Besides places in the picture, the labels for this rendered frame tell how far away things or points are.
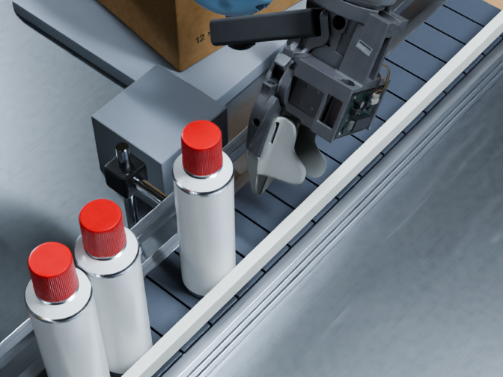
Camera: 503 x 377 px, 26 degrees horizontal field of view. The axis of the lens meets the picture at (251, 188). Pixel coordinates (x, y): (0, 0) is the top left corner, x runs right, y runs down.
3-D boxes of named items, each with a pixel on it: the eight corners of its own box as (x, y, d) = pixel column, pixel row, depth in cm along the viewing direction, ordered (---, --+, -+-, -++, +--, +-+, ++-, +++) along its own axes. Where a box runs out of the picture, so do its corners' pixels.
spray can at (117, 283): (125, 387, 96) (99, 254, 80) (84, 354, 98) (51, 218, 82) (165, 348, 98) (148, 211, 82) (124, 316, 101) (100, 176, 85)
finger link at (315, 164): (296, 218, 100) (331, 132, 96) (247, 186, 103) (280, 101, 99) (314, 211, 103) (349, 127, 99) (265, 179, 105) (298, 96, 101)
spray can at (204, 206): (211, 309, 101) (203, 169, 85) (170, 279, 103) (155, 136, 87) (247, 274, 104) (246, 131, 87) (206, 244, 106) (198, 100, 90)
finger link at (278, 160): (278, 227, 98) (314, 138, 94) (228, 193, 100) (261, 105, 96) (296, 218, 100) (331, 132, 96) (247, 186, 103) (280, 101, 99)
